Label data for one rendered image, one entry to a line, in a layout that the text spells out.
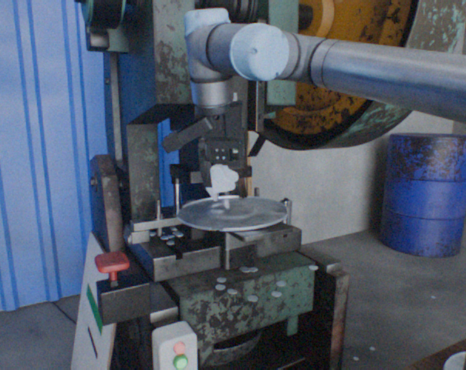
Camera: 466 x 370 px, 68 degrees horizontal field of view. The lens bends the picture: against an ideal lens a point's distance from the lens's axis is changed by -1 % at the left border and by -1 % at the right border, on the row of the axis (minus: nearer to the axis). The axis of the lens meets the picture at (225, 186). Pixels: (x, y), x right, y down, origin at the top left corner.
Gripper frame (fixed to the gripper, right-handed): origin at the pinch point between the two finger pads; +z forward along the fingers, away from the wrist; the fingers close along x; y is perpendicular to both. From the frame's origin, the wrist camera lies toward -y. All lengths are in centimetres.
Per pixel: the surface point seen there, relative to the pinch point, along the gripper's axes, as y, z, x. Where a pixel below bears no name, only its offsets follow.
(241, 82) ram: 1.7, -16.0, 30.1
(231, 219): 1.9, 11.4, 7.2
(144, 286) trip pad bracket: -11.2, 12.4, -16.0
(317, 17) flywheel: 20, -29, 56
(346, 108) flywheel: 29.1, -6.4, 38.6
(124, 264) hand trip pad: -13.7, 6.1, -16.8
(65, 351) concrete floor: -81, 97, 16
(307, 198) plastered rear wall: 20, 112, 179
